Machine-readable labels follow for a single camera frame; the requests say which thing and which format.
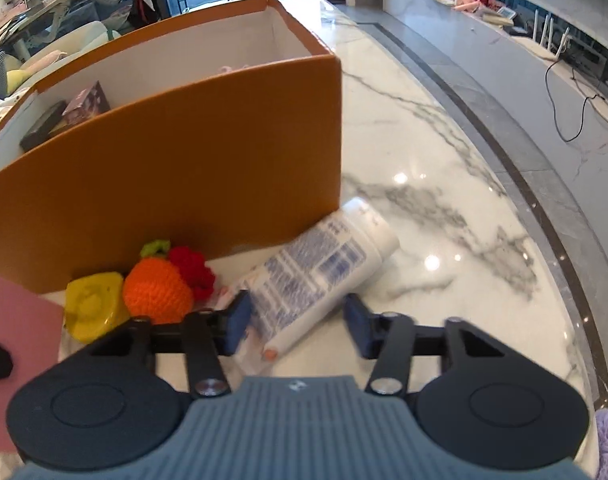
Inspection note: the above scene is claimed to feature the white router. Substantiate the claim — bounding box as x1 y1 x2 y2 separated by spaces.
531 9 573 58

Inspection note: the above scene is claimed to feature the yellow plastic toy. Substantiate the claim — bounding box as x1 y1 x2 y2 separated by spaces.
64 271 131 345

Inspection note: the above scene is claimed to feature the black cable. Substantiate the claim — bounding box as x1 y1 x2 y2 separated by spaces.
544 57 607 143

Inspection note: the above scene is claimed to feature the red crochet flower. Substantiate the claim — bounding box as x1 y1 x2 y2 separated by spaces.
169 246 217 302

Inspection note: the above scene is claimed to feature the white printed tube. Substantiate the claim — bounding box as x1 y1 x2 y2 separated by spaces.
211 197 401 376

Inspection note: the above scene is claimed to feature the cluttered white desk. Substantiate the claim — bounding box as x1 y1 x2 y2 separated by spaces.
0 0 105 51

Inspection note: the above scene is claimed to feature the grey-green sofa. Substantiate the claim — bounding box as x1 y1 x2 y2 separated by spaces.
14 20 122 81

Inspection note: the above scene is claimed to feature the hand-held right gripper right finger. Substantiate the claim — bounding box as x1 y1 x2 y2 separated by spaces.
344 292 514 397

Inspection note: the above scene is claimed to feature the white marble cabinet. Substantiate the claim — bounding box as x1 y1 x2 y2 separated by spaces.
384 0 608 181

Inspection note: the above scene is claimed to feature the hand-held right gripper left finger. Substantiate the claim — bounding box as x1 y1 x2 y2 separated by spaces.
86 290 255 401

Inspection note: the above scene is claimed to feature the large orange cardboard box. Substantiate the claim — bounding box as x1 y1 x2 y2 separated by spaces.
0 0 343 295

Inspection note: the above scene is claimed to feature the pink card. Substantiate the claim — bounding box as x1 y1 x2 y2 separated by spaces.
0 272 66 453

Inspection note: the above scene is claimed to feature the orange crochet fruit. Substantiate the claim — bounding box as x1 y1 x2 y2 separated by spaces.
123 240 195 325

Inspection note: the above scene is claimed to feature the dark box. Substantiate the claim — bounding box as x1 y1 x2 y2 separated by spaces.
19 101 69 153

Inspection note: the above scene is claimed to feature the purple patterned box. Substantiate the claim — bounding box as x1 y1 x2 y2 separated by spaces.
61 81 112 126

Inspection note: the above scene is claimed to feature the yellow pillow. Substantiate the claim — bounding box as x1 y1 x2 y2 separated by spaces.
6 67 32 95

